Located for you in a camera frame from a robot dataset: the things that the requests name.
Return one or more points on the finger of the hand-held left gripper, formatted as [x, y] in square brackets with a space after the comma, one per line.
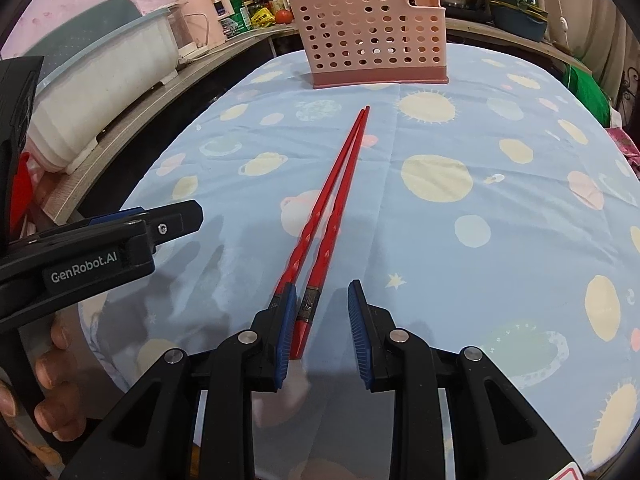
[110, 218]
[175, 220]

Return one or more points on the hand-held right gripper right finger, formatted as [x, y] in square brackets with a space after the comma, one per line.
[359, 340]

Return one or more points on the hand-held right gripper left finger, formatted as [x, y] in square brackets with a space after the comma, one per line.
[286, 340]

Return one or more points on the bright red chopstick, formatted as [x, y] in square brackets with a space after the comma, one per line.
[331, 230]
[311, 225]

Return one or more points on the pink perforated utensil basket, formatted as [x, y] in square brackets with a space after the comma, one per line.
[370, 35]

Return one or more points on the person's left hand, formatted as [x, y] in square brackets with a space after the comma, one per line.
[52, 372]

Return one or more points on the red plastic basket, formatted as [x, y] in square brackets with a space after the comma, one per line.
[21, 195]

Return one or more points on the white plastic tub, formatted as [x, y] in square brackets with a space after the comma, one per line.
[100, 90]

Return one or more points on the blue planet print tablecloth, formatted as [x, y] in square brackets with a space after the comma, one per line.
[450, 210]

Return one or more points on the pink plastic pitcher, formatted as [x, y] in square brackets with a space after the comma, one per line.
[197, 20]

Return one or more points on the yellow packet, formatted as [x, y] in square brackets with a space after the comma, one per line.
[262, 18]

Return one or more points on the red tomato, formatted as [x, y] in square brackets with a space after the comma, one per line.
[283, 16]

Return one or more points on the pink floral cloth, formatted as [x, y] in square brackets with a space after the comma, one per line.
[625, 152]

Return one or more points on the green cloth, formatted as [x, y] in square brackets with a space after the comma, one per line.
[587, 92]

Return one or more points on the blue planter with plant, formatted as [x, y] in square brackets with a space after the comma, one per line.
[517, 22]

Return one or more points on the beige curtain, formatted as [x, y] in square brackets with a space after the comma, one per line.
[595, 15]

